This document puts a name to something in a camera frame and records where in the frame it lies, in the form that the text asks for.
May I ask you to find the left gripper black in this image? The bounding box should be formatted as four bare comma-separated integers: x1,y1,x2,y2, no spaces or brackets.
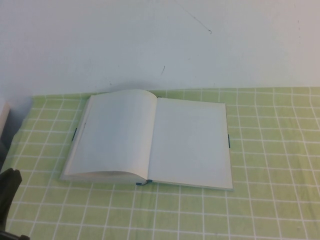
0,168,31,240

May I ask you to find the hardcover textbook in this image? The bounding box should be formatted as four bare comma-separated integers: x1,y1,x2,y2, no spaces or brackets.
58,88,235,192

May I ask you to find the beige box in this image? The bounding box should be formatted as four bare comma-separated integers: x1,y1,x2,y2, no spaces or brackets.
0,101,11,151

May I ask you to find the green white checked tablecloth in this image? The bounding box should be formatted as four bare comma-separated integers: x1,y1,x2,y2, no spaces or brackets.
0,86,320,240

